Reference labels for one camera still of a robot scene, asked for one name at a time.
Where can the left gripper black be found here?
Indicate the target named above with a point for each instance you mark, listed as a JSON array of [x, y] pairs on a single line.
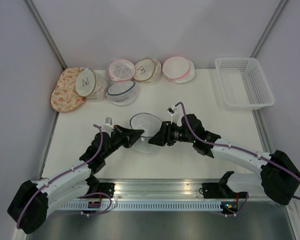
[[129, 136]]

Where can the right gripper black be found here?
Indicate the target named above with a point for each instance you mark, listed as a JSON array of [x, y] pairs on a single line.
[[164, 136]]

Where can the blue-trim mesh laundry bag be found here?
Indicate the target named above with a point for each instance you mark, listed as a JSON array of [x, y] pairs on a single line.
[[150, 124]]

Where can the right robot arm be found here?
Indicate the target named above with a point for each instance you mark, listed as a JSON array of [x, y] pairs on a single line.
[[272, 174]]

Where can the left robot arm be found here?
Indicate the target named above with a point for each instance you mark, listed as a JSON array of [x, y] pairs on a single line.
[[35, 200]]

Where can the beige bra-print laundry bag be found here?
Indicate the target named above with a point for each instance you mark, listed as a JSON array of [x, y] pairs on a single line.
[[91, 85]]

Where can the pink-trim ribbed laundry bag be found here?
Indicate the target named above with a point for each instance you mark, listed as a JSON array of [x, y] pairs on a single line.
[[120, 70]]

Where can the pink-trim white laundry bag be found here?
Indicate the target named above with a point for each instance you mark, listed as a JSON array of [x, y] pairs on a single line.
[[179, 69]]

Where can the floral pink laundry bag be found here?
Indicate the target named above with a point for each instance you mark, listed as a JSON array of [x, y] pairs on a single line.
[[64, 97]]

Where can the white plastic basket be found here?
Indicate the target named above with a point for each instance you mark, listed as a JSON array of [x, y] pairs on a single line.
[[242, 84]]

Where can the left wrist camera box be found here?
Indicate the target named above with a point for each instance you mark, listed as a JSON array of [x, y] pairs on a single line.
[[107, 125]]

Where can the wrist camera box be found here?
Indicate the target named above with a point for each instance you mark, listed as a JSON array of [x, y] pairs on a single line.
[[107, 125], [172, 110]]

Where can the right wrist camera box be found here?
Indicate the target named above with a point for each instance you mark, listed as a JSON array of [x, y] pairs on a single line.
[[172, 110]]

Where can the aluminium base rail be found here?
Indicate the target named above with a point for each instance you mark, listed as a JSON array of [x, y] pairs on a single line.
[[166, 189]]

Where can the white slotted cable duct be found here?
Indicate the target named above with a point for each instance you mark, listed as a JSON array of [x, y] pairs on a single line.
[[83, 205]]

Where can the left aluminium frame post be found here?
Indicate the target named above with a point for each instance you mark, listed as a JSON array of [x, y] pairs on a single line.
[[45, 32]]

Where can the aluminium frame post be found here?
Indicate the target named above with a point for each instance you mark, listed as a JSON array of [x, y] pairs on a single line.
[[45, 32], [269, 27]]

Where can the right aluminium frame post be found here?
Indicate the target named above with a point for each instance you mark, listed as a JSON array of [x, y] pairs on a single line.
[[269, 27]]

